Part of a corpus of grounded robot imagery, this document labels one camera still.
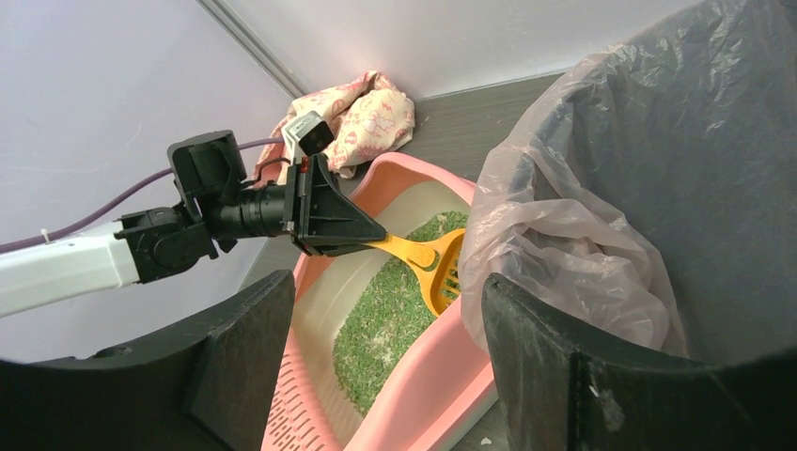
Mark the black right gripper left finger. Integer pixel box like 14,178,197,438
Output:
1,270,295,450

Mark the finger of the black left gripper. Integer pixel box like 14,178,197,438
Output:
319,244,371,257
298,153,387,256

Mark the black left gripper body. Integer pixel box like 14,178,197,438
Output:
166,130,311,256

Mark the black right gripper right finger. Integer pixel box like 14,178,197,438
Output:
481,273,796,450

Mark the orange litter scoop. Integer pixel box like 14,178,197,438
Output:
367,228,465,317

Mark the pink litter box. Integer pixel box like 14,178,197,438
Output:
261,152,497,450

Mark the pink plastic trash bag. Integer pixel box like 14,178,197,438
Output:
460,1,796,364

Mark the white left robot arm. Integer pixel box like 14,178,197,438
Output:
1,123,386,316

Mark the green cat litter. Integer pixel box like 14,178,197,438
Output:
331,210,469,417

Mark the pink floral cloth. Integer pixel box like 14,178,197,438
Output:
271,70,415,179

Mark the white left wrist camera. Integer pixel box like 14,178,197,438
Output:
281,110,335,162

